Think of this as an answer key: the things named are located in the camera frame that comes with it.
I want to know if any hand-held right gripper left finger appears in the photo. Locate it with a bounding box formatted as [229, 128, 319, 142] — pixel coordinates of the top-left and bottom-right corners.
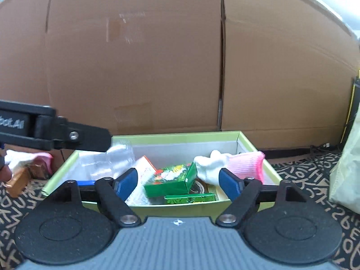
[54, 168, 142, 228]

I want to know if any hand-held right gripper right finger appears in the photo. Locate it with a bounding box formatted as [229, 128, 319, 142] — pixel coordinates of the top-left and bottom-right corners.
[216, 168, 305, 228]

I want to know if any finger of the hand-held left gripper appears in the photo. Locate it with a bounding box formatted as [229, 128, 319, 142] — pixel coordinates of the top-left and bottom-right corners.
[35, 115, 112, 153]

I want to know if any white box with orange edge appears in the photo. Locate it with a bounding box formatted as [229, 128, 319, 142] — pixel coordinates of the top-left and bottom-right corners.
[123, 155, 158, 206]

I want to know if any clear plastic bottle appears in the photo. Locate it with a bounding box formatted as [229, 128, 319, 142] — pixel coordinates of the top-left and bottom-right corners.
[105, 140, 136, 178]

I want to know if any clear bag of sticks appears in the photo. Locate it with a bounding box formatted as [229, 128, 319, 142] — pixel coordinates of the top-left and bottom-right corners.
[75, 157, 113, 187]

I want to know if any green flower print box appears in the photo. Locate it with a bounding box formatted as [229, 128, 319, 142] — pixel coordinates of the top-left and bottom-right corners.
[164, 192, 219, 205]
[144, 162, 198, 198]

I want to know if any light green cardboard box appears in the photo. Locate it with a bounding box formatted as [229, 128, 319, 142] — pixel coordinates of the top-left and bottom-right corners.
[42, 130, 283, 214]

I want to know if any person's left hand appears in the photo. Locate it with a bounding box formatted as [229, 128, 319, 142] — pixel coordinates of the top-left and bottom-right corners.
[0, 164, 13, 181]

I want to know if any brown gold box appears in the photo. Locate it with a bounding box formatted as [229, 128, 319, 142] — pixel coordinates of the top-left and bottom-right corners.
[5, 164, 48, 198]

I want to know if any black tan printed blanket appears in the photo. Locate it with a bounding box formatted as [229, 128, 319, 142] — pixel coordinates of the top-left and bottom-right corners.
[0, 143, 360, 270]

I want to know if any large cardboard box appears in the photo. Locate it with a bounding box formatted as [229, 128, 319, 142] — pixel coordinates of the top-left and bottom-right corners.
[0, 0, 360, 158]

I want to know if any pale yellow bag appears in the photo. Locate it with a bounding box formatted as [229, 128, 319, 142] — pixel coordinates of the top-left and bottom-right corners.
[328, 129, 360, 215]

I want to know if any black yellow object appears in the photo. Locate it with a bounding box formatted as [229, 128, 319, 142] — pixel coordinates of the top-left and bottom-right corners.
[341, 75, 360, 147]

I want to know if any black cable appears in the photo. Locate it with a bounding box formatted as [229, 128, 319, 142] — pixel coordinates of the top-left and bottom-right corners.
[309, 142, 339, 152]

